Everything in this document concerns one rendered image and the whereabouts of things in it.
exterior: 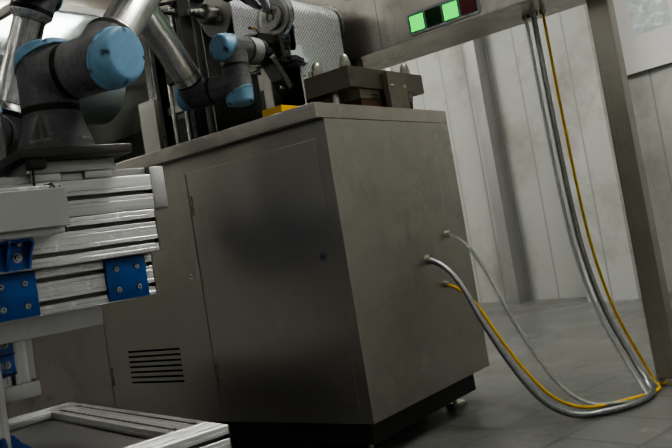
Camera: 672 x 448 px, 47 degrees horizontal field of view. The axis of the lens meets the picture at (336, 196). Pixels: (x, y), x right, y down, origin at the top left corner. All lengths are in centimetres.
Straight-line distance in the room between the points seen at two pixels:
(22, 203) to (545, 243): 378
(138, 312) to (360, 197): 86
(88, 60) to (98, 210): 30
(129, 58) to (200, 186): 71
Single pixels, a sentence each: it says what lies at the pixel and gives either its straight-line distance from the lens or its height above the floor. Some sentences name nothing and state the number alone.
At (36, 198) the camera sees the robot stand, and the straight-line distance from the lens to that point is 145.
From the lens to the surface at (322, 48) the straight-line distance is 244.
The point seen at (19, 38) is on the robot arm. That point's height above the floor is 123.
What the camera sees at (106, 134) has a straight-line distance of 310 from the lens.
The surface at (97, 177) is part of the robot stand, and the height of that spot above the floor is 76.
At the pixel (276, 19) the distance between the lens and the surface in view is 238.
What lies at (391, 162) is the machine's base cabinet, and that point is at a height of 74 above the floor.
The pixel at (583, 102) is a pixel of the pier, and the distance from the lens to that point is 439.
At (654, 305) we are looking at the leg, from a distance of 238.
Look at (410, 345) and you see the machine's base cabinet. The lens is 210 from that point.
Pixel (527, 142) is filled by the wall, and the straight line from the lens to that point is 483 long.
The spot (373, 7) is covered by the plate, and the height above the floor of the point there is 128.
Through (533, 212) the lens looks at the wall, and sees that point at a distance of 484.
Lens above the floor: 55
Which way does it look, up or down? 3 degrees up
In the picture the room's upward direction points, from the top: 9 degrees counter-clockwise
